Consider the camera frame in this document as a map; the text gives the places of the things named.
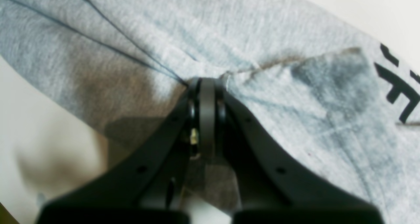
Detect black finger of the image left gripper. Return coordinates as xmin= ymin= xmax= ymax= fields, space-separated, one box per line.
xmin=37 ymin=78 xmax=202 ymax=224

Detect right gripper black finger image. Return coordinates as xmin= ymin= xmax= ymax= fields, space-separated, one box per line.
xmin=207 ymin=78 xmax=384 ymax=224

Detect grey T-shirt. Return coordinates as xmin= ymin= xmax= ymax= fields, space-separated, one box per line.
xmin=1 ymin=0 xmax=419 ymax=224

